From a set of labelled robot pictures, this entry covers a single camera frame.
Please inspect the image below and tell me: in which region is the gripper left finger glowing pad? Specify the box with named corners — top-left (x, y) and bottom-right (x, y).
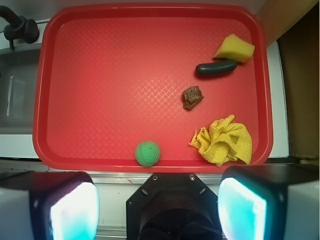
top-left (0, 171), bottom-right (100, 240)

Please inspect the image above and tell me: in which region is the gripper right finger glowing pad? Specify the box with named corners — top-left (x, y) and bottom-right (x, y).
top-left (217, 165), bottom-right (320, 240)

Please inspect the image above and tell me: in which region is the brown cardboard box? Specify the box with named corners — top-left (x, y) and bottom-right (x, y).
top-left (256, 0), bottom-right (320, 160)

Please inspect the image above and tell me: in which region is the brown rock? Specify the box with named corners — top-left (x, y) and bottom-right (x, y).
top-left (182, 85), bottom-right (204, 110)

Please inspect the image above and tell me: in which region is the dark green toy cucumber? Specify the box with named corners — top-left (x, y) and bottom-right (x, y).
top-left (195, 59), bottom-right (238, 78)

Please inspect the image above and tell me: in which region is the green dimpled ball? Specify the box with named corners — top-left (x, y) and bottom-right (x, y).
top-left (135, 141), bottom-right (161, 167)

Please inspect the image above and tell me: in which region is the black octagonal mount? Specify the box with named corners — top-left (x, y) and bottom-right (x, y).
top-left (126, 173), bottom-right (223, 240)

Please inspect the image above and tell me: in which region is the black faucet fixture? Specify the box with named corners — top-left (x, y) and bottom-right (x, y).
top-left (0, 5), bottom-right (40, 51)

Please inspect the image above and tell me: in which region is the grey sink basin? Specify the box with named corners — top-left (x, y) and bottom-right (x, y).
top-left (0, 47), bottom-right (40, 135)

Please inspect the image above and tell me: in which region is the yellow microfiber cloth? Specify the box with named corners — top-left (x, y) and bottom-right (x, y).
top-left (188, 114), bottom-right (253, 167)

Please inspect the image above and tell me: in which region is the yellow sponge wedge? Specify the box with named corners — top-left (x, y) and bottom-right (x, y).
top-left (213, 34), bottom-right (256, 63)

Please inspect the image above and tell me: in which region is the red plastic tray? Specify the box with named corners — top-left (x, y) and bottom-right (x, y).
top-left (32, 3), bottom-right (273, 173)

